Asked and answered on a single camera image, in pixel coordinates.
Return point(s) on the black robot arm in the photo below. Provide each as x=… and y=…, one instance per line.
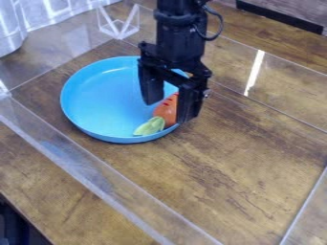
x=179, y=5

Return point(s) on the orange toy carrot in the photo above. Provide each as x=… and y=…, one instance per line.
x=163, y=117

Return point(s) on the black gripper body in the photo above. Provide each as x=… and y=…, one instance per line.
x=179, y=48

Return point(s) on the white patterned curtain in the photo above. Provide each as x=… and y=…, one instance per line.
x=23, y=16

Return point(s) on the clear acrylic triangular stand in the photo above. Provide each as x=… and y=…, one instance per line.
x=118, y=29

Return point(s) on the dark bar at back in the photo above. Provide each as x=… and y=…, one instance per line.
x=281, y=17

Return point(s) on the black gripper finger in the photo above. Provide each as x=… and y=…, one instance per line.
x=151, y=83
x=194, y=92

